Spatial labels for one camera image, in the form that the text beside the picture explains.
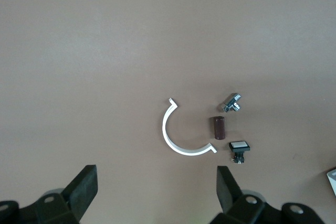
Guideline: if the chrome valve fitting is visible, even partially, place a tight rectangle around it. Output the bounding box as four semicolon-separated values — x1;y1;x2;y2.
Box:
219;92;243;113

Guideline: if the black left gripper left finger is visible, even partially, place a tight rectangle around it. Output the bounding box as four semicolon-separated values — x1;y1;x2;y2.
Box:
0;164;99;224

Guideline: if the black square white-top button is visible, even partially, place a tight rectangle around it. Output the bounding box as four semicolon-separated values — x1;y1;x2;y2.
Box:
228;141;251;165

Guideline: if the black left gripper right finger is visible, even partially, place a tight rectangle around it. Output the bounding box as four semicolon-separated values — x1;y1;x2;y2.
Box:
212;165;326;224

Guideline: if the dark brown cylinder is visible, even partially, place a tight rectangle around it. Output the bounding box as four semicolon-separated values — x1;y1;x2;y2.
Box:
209;115;227;141

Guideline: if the white flat board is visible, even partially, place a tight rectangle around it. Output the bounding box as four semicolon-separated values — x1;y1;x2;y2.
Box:
326;166;336;197

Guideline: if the white half-ring clamp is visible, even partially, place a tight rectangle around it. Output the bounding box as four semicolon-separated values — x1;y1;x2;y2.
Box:
162;98;218;156

